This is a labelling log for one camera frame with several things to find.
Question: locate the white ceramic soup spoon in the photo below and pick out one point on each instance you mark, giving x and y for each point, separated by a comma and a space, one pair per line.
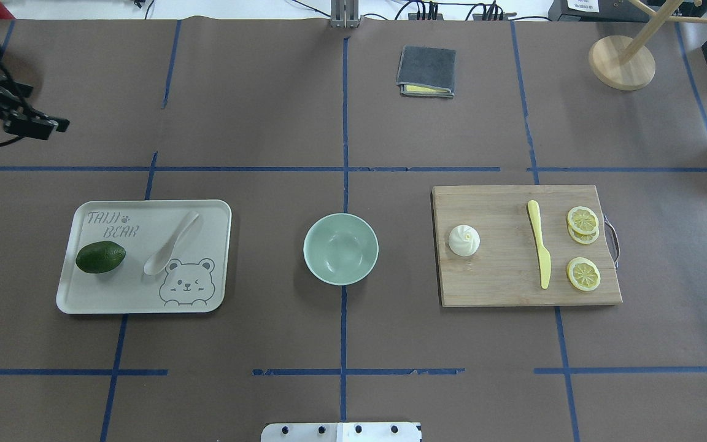
158, 261

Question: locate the light green bowl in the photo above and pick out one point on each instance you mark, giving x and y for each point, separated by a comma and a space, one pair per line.
340, 249

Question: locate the white steamed bun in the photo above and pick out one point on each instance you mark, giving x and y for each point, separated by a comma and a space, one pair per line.
464, 240

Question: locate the green avocado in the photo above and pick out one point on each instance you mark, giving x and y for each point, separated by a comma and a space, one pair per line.
100, 257

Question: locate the white bear tray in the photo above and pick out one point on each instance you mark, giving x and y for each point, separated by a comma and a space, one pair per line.
193, 279

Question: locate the grey folded cloth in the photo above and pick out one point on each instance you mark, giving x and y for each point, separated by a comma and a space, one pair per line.
427, 72

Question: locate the wooden cutting board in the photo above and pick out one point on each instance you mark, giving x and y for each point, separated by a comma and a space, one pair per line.
504, 272

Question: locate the yellow plastic knife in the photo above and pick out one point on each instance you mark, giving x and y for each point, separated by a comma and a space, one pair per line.
544, 256

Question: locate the lemon slice upper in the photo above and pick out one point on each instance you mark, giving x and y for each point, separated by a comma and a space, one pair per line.
583, 221

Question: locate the lemon slice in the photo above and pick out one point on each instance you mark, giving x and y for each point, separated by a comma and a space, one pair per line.
583, 221
581, 238

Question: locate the lemon slice lower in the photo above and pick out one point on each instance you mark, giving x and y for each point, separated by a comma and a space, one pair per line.
581, 238

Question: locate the lemon slice single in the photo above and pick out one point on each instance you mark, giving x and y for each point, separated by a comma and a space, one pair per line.
583, 274

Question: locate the wooden mug tree stand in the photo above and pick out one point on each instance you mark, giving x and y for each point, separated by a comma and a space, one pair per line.
624, 63

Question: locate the aluminium frame post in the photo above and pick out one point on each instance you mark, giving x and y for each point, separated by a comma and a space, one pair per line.
344, 14

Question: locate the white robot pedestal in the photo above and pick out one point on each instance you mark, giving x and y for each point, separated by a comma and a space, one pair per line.
343, 431

